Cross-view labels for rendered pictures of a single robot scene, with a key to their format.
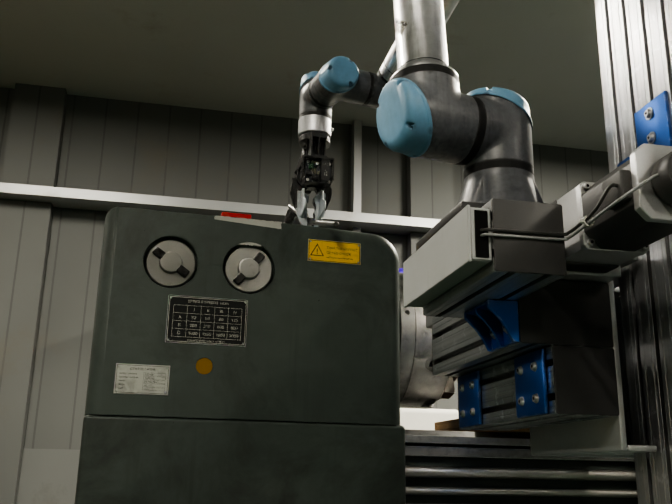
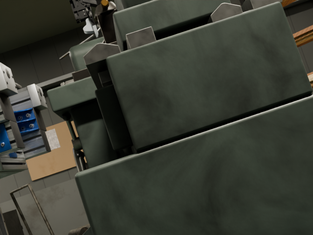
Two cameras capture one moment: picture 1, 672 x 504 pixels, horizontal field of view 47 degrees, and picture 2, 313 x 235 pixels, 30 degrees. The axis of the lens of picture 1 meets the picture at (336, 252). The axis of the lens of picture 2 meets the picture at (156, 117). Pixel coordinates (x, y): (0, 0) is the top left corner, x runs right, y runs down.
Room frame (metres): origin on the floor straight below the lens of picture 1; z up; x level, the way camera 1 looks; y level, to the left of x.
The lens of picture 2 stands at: (2.26, -2.46, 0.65)
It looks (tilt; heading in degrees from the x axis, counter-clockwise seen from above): 5 degrees up; 101
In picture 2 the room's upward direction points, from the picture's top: 19 degrees counter-clockwise
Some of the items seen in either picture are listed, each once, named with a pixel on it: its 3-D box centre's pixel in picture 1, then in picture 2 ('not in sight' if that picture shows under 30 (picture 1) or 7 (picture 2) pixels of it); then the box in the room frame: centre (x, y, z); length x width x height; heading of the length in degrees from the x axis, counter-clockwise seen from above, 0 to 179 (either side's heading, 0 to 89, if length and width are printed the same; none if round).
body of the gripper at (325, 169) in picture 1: (314, 162); (81, 7); (1.62, 0.05, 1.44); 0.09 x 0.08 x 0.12; 14
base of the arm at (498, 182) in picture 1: (499, 200); not in sight; (1.22, -0.27, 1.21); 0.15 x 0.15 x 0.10
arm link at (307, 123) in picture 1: (316, 131); not in sight; (1.62, 0.05, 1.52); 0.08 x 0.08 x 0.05
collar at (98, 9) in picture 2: not in sight; (105, 10); (1.90, -0.80, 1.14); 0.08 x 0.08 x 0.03
